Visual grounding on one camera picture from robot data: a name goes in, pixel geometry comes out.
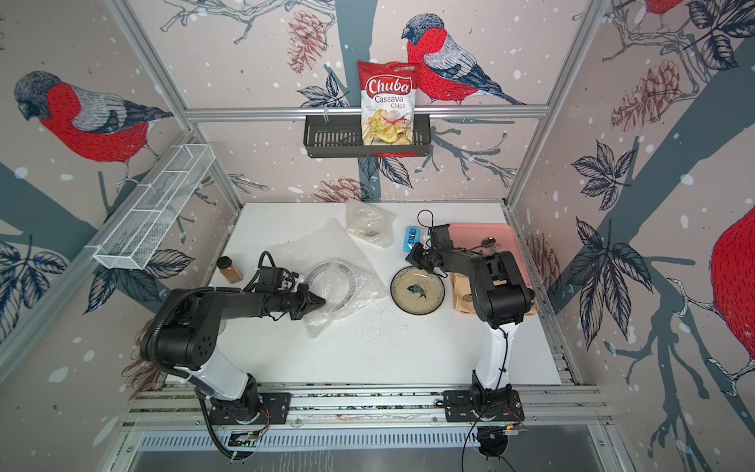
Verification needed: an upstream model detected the orange spice bottle black cap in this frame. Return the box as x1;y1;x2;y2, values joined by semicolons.
216;256;244;284

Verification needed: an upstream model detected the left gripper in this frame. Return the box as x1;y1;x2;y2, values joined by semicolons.
274;286;326;323

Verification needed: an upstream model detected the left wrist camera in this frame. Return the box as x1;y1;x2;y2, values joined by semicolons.
257;267;299;292

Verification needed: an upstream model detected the white plate dark rim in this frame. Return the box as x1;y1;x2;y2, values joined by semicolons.
305;260;357;312

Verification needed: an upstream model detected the blue tape dispenser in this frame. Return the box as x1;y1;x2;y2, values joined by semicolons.
403;226;422;254

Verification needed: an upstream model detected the black wire basket shelf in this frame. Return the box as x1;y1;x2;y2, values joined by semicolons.
303;114;432;159

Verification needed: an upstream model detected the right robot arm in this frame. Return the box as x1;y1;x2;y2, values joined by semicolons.
406;224;535;420

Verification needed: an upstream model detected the Chuba cassava chips bag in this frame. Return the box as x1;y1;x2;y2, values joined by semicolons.
357;61;419;147

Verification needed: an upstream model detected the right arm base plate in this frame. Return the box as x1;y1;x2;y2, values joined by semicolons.
436;389;525;424

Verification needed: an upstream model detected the white mesh wall shelf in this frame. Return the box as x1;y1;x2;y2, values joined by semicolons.
94;144;215;269

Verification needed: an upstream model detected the speckled cream plate dark rim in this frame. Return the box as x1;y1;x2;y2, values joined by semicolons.
389;267;446;316

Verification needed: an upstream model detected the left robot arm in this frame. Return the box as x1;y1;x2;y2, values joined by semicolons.
141;284;326;421

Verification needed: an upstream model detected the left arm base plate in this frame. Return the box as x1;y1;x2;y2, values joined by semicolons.
208;393;292;427

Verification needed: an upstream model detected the pink tray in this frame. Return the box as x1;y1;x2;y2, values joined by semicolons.
449;222;532;285

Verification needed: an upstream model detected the clear bubble wrap sheet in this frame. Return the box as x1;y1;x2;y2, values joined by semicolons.
269;219;389;338
345;200;395;249

